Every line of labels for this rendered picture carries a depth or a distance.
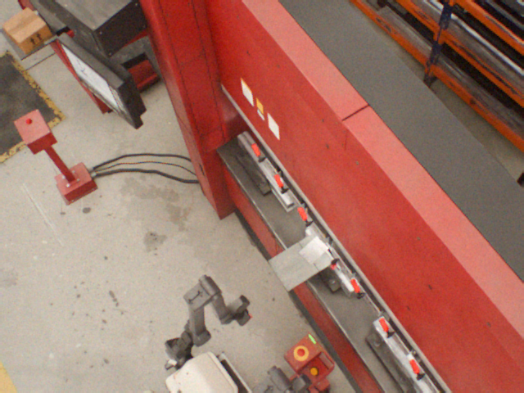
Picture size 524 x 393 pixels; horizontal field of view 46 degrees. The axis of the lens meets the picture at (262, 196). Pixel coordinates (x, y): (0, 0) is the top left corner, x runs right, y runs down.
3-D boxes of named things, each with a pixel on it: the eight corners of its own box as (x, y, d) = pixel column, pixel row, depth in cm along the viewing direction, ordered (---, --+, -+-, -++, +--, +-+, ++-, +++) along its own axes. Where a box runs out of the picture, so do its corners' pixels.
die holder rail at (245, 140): (238, 144, 343) (237, 135, 334) (247, 139, 344) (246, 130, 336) (287, 212, 323) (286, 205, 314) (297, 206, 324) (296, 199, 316)
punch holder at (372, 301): (357, 289, 272) (359, 277, 257) (372, 279, 273) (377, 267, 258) (377, 317, 266) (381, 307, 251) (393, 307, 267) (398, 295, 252)
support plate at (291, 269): (267, 261, 300) (267, 260, 299) (312, 233, 304) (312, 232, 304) (287, 291, 292) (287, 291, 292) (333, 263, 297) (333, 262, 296)
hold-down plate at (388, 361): (364, 339, 292) (365, 337, 289) (374, 332, 293) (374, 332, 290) (404, 394, 280) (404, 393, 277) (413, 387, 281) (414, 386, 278)
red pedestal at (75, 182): (55, 185, 440) (4, 122, 366) (87, 168, 445) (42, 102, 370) (66, 205, 432) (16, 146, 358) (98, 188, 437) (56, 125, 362)
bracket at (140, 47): (113, 62, 341) (109, 54, 334) (151, 42, 345) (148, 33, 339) (146, 112, 325) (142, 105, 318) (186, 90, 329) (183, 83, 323)
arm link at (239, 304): (211, 309, 267) (223, 324, 264) (229, 291, 265) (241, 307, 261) (224, 308, 278) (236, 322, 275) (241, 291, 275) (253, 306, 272)
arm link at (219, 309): (195, 280, 232) (211, 302, 228) (207, 271, 233) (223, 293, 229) (211, 311, 271) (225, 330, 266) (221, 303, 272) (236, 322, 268)
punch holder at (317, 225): (306, 220, 288) (306, 205, 273) (322, 211, 289) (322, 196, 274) (324, 245, 282) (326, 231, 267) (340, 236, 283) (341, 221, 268)
